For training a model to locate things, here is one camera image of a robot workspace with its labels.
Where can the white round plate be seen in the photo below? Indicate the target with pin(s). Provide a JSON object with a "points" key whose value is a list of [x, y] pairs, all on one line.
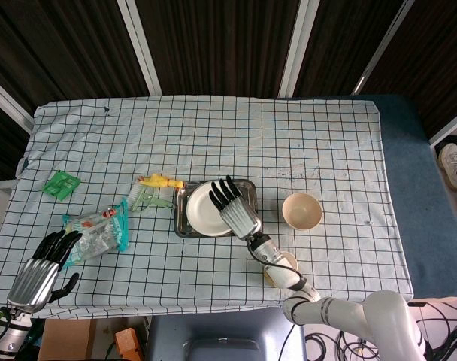
{"points": [[202, 214]]}

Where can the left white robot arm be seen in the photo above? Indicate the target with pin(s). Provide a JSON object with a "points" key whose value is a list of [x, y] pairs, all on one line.
{"points": [[10, 338]]}

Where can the beige bowl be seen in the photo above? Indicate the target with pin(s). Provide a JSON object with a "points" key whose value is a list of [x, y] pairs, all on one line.
{"points": [[301, 212]]}

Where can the metal tray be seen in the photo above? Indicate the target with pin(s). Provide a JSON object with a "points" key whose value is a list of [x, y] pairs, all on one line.
{"points": [[249, 190]]}

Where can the brown cardboard box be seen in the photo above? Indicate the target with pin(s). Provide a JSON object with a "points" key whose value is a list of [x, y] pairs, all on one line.
{"points": [[67, 340]]}

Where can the green snack packet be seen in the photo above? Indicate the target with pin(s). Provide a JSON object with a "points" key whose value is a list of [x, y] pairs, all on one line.
{"points": [[61, 184]]}

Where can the green scrub brush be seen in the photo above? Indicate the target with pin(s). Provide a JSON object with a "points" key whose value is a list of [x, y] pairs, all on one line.
{"points": [[142, 199]]}

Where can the white sneaker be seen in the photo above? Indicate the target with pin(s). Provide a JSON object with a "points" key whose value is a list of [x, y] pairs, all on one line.
{"points": [[452, 165]]}

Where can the dark brown curtain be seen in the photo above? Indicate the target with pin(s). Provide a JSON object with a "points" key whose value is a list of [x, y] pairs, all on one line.
{"points": [[221, 37]]}

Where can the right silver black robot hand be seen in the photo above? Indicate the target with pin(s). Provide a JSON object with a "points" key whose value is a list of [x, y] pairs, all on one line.
{"points": [[238, 218]]}

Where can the white frame post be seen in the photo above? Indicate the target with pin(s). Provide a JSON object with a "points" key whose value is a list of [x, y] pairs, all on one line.
{"points": [[450, 129], [298, 49], [8, 101], [140, 45], [382, 45]]}

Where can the orange box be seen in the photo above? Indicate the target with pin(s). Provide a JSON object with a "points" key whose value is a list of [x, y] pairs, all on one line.
{"points": [[129, 344]]}

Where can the blue padded surface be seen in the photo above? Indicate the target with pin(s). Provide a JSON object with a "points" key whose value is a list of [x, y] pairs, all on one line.
{"points": [[409, 188]]}

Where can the clear teal snack bag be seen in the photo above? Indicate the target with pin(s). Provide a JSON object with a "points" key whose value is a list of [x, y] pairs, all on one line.
{"points": [[97, 233]]}

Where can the checkered tablecloth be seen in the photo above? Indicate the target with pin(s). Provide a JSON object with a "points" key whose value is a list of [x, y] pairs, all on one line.
{"points": [[213, 143]]}

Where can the yellow rubber chicken toy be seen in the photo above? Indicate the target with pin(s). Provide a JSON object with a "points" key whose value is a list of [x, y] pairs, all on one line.
{"points": [[161, 181]]}

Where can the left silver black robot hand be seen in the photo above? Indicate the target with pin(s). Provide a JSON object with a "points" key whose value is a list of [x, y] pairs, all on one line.
{"points": [[33, 282]]}

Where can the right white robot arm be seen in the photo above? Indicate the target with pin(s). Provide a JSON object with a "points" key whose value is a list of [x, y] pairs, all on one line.
{"points": [[326, 310]]}

